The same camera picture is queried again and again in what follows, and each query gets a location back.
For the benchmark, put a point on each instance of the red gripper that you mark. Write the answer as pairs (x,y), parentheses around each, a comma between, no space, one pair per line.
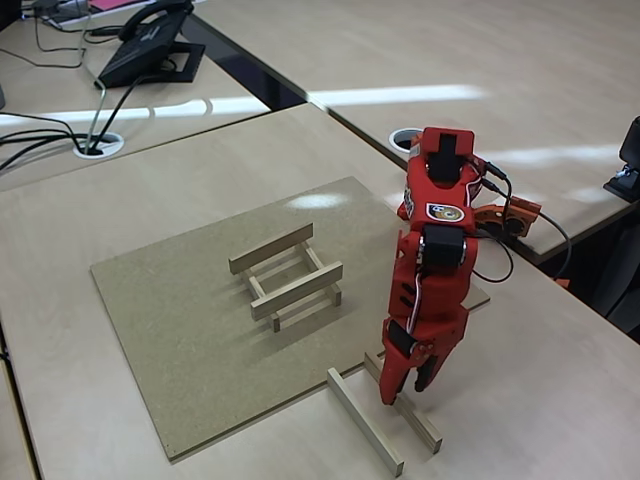
(400,361)

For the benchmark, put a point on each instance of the wooden stick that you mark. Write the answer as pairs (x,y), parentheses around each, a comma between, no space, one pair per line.
(260,292)
(270,250)
(422,430)
(295,292)
(365,426)
(332,295)

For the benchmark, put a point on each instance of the red robot arm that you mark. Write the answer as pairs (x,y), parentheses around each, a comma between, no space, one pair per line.
(440,210)

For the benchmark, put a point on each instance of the small red plastic piece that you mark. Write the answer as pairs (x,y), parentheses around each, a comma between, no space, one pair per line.
(563,282)

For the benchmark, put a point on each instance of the orange table clamp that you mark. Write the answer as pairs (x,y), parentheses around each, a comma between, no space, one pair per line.
(520,215)

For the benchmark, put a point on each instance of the brown fibreboard panel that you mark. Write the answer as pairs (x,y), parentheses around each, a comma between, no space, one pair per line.
(175,350)

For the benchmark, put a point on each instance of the black stand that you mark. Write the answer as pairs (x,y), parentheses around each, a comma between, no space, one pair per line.
(631,140)

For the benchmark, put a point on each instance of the black desk phone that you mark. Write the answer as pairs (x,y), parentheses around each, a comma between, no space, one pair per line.
(130,60)

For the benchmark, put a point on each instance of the black phone handset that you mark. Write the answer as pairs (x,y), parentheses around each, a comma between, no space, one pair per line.
(150,15)

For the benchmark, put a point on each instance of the pink paper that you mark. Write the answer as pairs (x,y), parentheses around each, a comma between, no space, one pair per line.
(112,4)

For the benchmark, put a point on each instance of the dark monitor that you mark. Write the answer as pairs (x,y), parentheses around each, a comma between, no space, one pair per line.
(7,12)

